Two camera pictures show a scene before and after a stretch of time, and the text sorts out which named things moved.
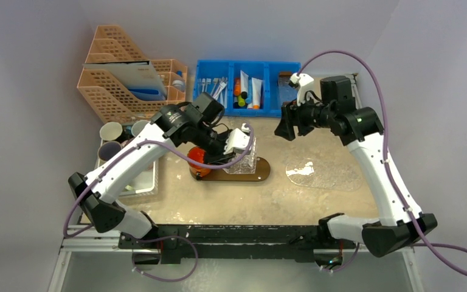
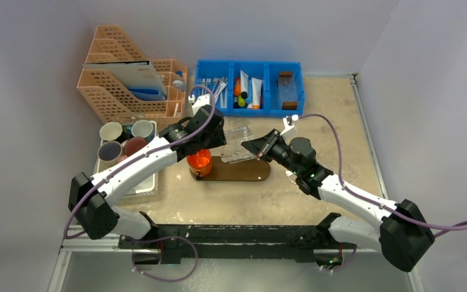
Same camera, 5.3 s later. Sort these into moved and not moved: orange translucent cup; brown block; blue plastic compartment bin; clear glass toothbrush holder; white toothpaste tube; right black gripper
Moved: clear glass toothbrush holder; right black gripper
Not moved: orange translucent cup; white toothpaste tube; brown block; blue plastic compartment bin
